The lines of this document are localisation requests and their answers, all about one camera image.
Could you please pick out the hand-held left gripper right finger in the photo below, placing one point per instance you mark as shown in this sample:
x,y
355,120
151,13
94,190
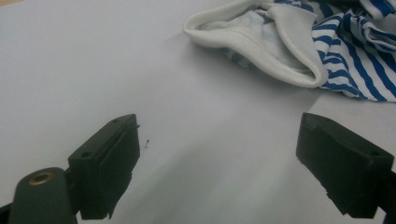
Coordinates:
x,y
342,165

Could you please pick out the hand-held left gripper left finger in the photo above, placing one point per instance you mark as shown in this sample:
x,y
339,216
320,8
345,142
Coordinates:
x,y
102,161

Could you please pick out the blue white striped baby romper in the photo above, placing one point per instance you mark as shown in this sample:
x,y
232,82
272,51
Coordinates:
x,y
295,40

